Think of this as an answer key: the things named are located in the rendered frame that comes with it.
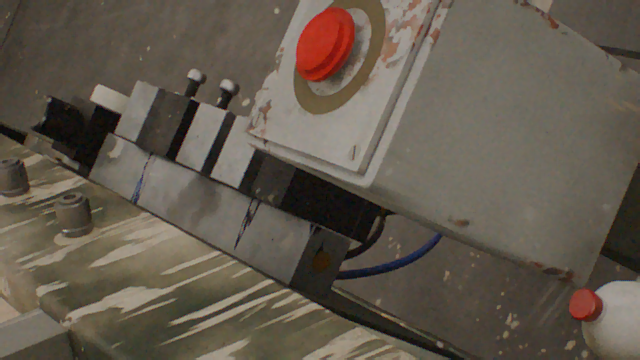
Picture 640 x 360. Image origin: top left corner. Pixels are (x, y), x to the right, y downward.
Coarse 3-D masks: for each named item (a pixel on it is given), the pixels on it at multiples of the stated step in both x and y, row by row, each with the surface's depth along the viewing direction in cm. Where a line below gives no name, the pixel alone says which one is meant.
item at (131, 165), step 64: (64, 128) 125; (128, 128) 116; (192, 128) 107; (128, 192) 117; (192, 192) 108; (256, 192) 97; (320, 192) 96; (256, 256) 98; (320, 256) 95; (384, 320) 104
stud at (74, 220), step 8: (64, 200) 92; (72, 200) 92; (80, 200) 93; (88, 200) 93; (56, 208) 92; (64, 208) 92; (72, 208) 92; (80, 208) 92; (88, 208) 93; (64, 216) 92; (72, 216) 92; (80, 216) 92; (88, 216) 93; (64, 224) 92; (72, 224) 92; (80, 224) 92; (88, 224) 93; (64, 232) 93; (72, 232) 93; (80, 232) 93; (88, 232) 93
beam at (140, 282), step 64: (64, 192) 103; (0, 256) 92; (64, 256) 90; (128, 256) 89; (192, 256) 87; (64, 320) 82; (128, 320) 79; (192, 320) 78; (256, 320) 76; (320, 320) 75
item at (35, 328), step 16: (16, 320) 84; (32, 320) 84; (48, 320) 83; (0, 336) 82; (16, 336) 82; (32, 336) 81; (48, 336) 81; (64, 336) 81; (0, 352) 80; (16, 352) 80; (32, 352) 80; (48, 352) 81; (64, 352) 82
